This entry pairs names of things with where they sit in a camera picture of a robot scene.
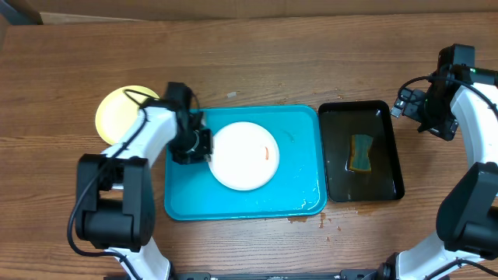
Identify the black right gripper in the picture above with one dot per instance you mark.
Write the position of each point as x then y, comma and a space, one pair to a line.
414, 111

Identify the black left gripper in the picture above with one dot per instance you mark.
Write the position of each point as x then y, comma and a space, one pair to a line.
204, 155

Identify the white plate with red stain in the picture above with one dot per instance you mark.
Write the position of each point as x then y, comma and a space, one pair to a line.
245, 156

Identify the green and yellow sponge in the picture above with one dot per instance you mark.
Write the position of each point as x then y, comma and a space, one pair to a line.
359, 160

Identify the yellow plate with sauce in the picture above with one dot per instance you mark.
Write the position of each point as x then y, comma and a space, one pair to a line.
117, 113

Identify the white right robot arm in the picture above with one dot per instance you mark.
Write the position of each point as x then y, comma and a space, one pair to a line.
466, 230

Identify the black water tray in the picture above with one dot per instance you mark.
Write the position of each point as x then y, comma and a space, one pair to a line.
338, 122

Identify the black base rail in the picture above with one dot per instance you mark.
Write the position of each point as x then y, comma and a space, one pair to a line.
347, 274

